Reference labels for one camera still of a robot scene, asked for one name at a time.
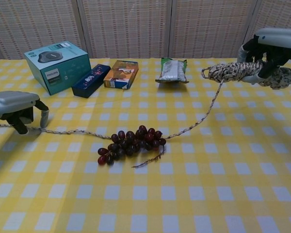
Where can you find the dark blue slim box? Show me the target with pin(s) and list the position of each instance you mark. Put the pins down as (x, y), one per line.
(89, 81)

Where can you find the woven beige folding screen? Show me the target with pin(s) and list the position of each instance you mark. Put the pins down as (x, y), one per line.
(126, 26)

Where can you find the teal Philips speaker box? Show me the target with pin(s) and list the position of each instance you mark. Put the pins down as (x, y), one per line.
(60, 70)

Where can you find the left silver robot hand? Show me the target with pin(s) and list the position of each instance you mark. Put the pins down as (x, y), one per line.
(12, 102)

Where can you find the dark red grape bunch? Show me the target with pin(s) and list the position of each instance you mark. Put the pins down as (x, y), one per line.
(133, 142)

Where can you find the yellow white checked tablecloth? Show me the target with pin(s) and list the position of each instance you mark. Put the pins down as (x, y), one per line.
(208, 194)

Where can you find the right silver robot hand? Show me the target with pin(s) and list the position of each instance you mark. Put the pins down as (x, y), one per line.
(281, 40)

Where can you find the green silver snack bag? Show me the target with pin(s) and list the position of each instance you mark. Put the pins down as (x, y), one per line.
(172, 71)

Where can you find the orange printed carton box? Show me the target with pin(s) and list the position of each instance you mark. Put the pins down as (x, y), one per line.
(121, 74)

